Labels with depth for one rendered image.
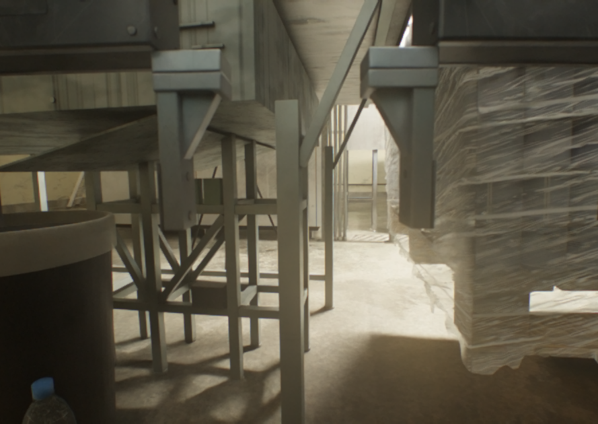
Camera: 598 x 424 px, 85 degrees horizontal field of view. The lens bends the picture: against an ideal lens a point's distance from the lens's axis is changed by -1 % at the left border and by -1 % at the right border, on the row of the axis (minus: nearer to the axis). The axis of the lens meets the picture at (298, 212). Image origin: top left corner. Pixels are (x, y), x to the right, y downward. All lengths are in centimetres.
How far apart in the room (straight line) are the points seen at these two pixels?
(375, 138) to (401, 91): 335
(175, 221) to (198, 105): 7
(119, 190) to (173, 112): 386
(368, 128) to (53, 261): 315
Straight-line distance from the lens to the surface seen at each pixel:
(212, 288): 112
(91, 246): 83
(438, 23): 21
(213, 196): 107
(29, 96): 83
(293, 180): 57
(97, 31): 23
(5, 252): 77
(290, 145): 58
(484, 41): 22
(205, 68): 21
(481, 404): 125
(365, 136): 356
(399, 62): 21
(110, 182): 413
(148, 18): 22
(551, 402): 136
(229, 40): 63
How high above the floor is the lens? 69
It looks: 7 degrees down
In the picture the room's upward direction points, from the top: 1 degrees counter-clockwise
